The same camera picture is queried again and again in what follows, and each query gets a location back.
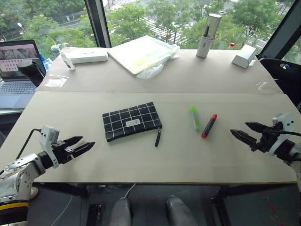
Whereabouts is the white cylindrical pen holder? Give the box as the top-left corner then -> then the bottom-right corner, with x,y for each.
196,13 -> 222,59

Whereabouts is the white handheld thermometer device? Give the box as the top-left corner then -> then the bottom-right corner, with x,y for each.
59,50 -> 76,72

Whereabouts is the small white wedge box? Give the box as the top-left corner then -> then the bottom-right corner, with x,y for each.
231,44 -> 257,69

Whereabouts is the slanted black window frame pillar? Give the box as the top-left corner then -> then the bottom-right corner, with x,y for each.
260,0 -> 301,60

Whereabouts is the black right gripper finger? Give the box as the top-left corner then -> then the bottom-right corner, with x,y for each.
230,129 -> 258,148
245,121 -> 269,134

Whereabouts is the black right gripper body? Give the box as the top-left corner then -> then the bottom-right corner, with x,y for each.
250,123 -> 284,154

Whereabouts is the green highlighter pen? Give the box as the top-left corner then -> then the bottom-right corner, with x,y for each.
189,105 -> 202,131

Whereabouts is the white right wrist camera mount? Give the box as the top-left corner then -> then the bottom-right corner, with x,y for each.
268,112 -> 296,156

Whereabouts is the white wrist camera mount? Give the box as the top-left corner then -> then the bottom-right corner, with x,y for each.
268,112 -> 296,156
39,125 -> 60,169

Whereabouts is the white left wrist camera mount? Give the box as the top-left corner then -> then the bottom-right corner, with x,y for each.
39,125 -> 60,169

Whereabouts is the clear tape scrap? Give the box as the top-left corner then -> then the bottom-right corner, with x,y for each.
255,81 -> 275,92

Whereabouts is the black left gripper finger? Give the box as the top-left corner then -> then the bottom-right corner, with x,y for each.
71,141 -> 96,158
63,136 -> 84,146

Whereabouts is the flat white rectangular box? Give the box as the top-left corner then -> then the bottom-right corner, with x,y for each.
61,47 -> 109,65

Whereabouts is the thin white cable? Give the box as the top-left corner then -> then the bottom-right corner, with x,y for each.
120,183 -> 137,201

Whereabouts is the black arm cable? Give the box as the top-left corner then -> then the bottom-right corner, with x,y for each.
16,128 -> 43,161
278,130 -> 301,137

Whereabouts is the small clear plastic bag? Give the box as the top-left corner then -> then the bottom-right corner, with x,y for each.
44,74 -> 69,89

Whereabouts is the white notebook in plastic sleeve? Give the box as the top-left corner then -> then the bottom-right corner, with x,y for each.
107,35 -> 181,80

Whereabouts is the black marker with red caps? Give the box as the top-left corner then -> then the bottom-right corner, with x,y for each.
201,113 -> 218,139

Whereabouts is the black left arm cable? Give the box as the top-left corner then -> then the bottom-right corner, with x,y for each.
16,128 -> 43,161

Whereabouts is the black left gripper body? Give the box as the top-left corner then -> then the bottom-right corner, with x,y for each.
51,140 -> 76,164

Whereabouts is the laptop computer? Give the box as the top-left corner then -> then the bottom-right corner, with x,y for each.
0,39 -> 47,110

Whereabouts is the black grid pencil pouch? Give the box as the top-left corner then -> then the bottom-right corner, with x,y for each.
102,101 -> 164,148

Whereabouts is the dark grey rounded shape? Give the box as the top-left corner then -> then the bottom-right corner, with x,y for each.
165,195 -> 198,226
110,198 -> 133,226

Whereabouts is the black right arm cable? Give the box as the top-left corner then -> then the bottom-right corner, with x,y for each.
278,130 -> 301,137

